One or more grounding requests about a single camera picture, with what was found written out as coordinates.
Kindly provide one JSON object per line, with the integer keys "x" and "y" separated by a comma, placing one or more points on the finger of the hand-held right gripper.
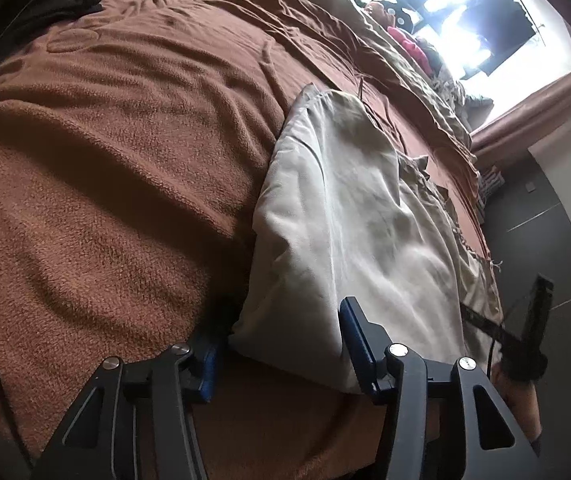
{"x": 485, "y": 324}

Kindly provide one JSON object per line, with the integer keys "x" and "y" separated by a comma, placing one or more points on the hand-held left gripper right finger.
{"x": 358, "y": 350}

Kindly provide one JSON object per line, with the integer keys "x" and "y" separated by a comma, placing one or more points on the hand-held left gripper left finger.
{"x": 209, "y": 370}

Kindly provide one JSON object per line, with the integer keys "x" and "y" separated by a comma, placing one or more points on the beige shirt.
{"x": 355, "y": 220}

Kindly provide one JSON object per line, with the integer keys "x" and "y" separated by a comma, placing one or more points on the person's right hand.
{"x": 523, "y": 410}

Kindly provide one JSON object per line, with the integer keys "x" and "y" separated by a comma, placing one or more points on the white bedside box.
{"x": 490, "y": 190}

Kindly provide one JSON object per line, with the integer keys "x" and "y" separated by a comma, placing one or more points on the grey cloth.
{"x": 475, "y": 110}

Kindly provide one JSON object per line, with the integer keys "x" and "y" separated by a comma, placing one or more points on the pink curtain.
{"x": 540, "y": 110}

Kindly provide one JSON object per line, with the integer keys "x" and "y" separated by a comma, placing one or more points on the brown blanket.
{"x": 115, "y": 160}

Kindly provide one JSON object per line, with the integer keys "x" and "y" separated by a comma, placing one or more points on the pink cloth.
{"x": 408, "y": 45}

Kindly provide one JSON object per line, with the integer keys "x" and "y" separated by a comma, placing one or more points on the window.
{"x": 465, "y": 20}

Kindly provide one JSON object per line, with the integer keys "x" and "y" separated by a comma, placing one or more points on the beige duvet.
{"x": 365, "y": 25}

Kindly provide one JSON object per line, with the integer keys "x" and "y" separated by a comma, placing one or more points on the dark patterned cloth pile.
{"x": 388, "y": 12}

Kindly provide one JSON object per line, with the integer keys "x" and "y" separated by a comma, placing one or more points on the black cloth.
{"x": 65, "y": 0}

